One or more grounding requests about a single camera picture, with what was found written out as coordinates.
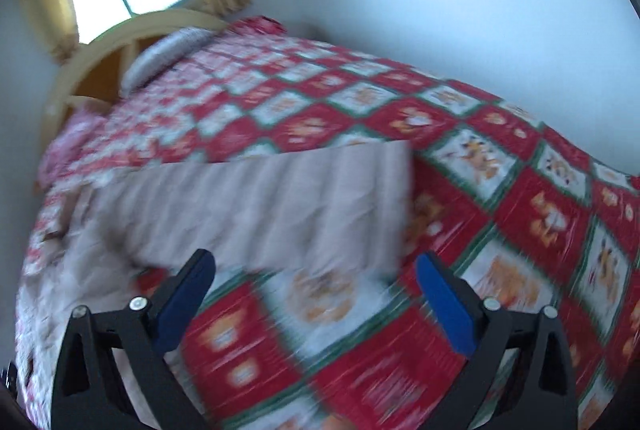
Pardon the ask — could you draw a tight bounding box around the beige quilted puffer jacket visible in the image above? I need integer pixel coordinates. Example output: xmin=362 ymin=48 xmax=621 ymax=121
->
xmin=16 ymin=141 xmax=412 ymax=402

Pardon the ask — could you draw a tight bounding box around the red patchwork bear bedspread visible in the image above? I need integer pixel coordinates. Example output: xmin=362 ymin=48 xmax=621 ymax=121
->
xmin=15 ymin=12 xmax=639 ymax=429

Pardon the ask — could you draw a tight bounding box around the pink folded blanket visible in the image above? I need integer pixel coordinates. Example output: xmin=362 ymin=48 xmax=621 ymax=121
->
xmin=37 ymin=107 xmax=106 ymax=190

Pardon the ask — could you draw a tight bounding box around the cream and brown headboard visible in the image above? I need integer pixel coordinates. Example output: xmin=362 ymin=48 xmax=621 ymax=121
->
xmin=39 ymin=9 xmax=227 ymax=150

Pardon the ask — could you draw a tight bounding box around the striped pillow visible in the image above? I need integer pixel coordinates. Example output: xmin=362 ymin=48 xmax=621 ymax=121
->
xmin=119 ymin=28 xmax=216 ymax=97

